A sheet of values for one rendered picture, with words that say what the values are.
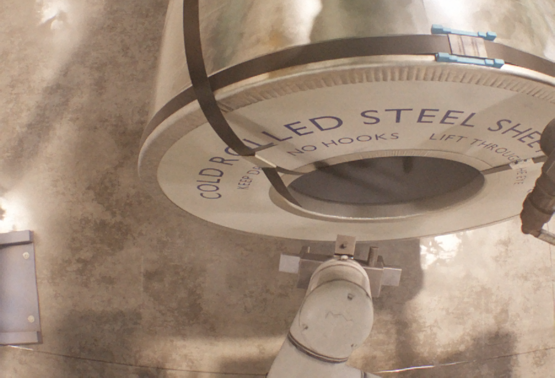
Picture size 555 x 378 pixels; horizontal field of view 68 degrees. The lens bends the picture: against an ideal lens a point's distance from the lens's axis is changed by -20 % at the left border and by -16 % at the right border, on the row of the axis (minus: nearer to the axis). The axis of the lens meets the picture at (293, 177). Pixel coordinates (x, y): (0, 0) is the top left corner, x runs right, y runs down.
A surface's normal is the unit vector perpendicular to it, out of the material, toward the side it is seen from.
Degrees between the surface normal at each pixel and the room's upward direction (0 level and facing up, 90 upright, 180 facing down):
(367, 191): 1
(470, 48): 2
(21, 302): 0
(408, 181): 30
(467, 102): 90
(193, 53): 37
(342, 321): 20
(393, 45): 14
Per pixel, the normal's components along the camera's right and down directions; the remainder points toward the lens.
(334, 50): -0.29, -0.32
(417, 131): 0.00, 0.95
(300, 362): -0.42, -0.10
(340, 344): -0.03, 0.05
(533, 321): 0.07, -0.32
